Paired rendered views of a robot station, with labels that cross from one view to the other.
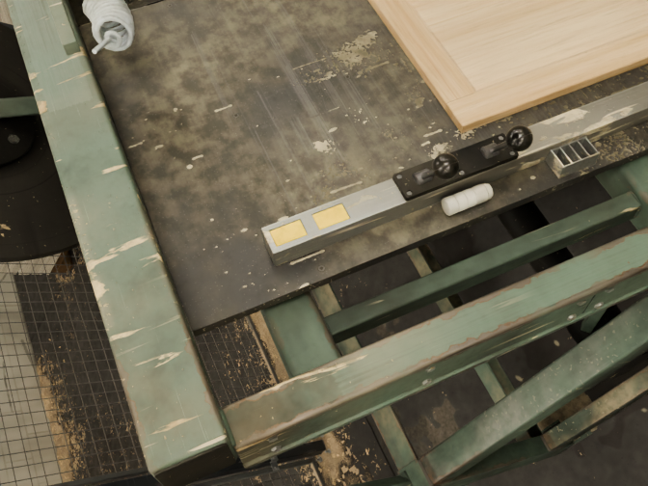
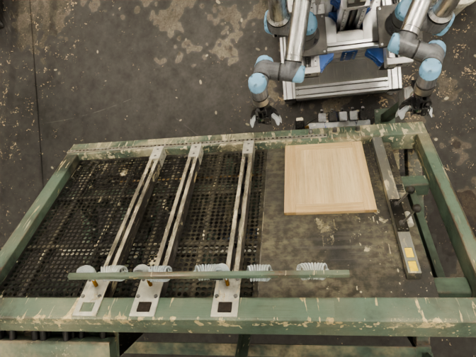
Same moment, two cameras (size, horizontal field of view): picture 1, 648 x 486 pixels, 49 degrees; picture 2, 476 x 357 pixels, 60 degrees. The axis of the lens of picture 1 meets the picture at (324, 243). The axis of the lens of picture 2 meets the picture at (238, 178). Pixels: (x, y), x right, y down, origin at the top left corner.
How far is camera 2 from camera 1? 143 cm
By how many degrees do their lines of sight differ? 41
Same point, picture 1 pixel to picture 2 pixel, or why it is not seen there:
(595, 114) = (388, 178)
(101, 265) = (426, 316)
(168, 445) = not seen: outside the picture
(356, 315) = (439, 269)
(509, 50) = (346, 188)
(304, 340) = (450, 285)
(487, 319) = (465, 227)
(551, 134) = (392, 190)
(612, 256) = (448, 193)
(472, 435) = not seen: hidden behind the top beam
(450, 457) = not seen: hidden behind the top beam
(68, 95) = (328, 308)
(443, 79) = (353, 207)
